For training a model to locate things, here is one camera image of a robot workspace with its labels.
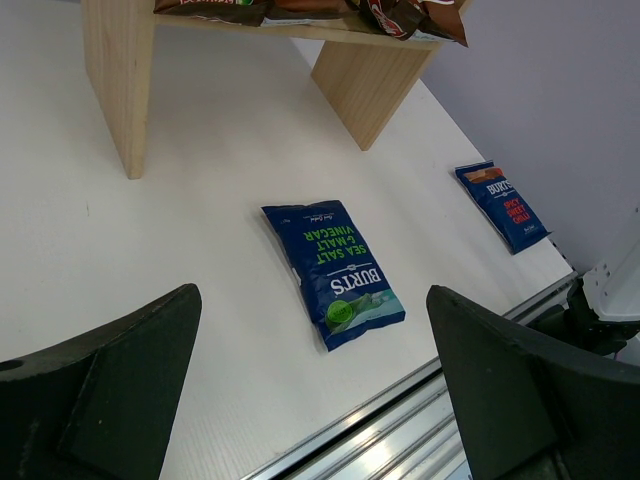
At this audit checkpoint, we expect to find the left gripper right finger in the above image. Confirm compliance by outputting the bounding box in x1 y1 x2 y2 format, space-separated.
426 285 639 479

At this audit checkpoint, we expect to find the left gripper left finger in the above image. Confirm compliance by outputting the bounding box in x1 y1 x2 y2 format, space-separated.
1 284 202 479

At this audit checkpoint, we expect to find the blue Burts sea salt bag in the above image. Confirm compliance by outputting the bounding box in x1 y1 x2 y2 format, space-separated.
262 200 406 351

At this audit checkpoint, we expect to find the Chuba cassava chips bag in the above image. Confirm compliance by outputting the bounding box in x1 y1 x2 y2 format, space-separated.
348 0 468 47
153 0 273 27

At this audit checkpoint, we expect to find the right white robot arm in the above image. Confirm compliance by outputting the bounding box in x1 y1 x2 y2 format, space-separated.
529 208 639 359

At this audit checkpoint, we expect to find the wooden two-tier shelf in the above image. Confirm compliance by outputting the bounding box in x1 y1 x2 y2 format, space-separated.
81 1 442 179

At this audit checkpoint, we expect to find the blue Burts spicy chilli bag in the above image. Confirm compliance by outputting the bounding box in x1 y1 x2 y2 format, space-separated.
454 161 550 255

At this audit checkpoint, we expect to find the aluminium mounting rail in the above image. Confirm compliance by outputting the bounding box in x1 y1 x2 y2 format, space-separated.
239 269 581 480

